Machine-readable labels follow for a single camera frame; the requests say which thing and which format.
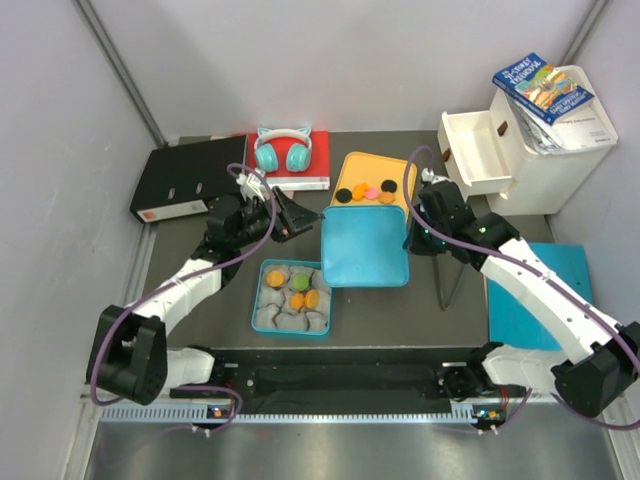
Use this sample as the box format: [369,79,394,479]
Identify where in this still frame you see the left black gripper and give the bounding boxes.
[231,187,324,250]

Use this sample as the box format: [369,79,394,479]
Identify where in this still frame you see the blue tin lid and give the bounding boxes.
[321,205,410,288]

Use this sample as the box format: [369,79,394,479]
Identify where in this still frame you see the round orange cookie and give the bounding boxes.
[304,289,320,309]
[265,270,287,289]

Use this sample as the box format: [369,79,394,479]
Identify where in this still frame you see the green cookie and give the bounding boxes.
[291,273,311,292]

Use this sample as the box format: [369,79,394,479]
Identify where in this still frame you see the orange flower cookie bottom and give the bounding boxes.
[289,292,305,311]

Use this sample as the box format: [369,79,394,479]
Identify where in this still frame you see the orange flower cookie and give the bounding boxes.
[289,292,305,311]
[378,191,396,205]
[351,183,369,201]

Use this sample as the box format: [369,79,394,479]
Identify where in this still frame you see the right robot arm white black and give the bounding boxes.
[404,169,639,419]

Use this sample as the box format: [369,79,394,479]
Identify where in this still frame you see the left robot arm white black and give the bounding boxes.
[86,163,323,406]

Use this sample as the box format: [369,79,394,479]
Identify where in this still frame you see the red book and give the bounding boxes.
[247,130,330,192]

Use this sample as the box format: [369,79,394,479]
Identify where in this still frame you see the orange flower cookie right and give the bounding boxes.
[378,191,396,205]

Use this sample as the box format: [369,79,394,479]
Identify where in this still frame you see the black cookie left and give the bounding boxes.
[335,188,352,204]

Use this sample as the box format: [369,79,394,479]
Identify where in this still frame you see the black cookie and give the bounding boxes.
[335,188,352,204]
[381,179,397,193]

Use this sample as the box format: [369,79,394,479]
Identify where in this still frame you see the pink cookie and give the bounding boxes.
[365,188,379,200]

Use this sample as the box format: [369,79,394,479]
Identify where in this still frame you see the black cookie right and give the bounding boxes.
[381,179,397,193]

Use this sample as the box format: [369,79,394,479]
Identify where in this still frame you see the teal cat ear headphones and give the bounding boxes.
[254,127,313,173]

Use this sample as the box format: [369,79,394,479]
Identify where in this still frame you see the orange flower cookie top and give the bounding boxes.
[351,183,369,201]

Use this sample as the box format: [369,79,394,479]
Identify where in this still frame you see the yellow tray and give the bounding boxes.
[325,151,417,226]

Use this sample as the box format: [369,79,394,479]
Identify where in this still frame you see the blue cookie tin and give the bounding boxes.
[251,259,332,337]

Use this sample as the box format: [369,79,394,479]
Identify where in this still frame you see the white drawer cabinet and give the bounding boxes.
[438,66,618,215]

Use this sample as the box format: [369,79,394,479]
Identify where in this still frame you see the blue folder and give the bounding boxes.
[488,243,593,351]

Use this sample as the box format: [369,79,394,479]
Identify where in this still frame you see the silver foil packet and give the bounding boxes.
[506,96,563,155]

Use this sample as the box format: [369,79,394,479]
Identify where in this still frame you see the blue paperback book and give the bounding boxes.
[492,53,595,126]

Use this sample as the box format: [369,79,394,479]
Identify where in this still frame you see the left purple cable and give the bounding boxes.
[88,163,277,437]

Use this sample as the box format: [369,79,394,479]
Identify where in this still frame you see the purple cable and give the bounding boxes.
[88,163,277,437]
[403,145,640,435]

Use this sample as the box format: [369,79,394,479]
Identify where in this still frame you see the black ring binder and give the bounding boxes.
[130,136,247,223]

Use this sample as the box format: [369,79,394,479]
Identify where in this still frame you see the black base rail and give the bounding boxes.
[169,347,531,401]

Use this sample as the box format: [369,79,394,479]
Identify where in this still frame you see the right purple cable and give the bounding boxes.
[403,145,640,435]

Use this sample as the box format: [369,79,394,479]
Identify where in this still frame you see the grey cable duct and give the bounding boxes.
[100,403,478,424]

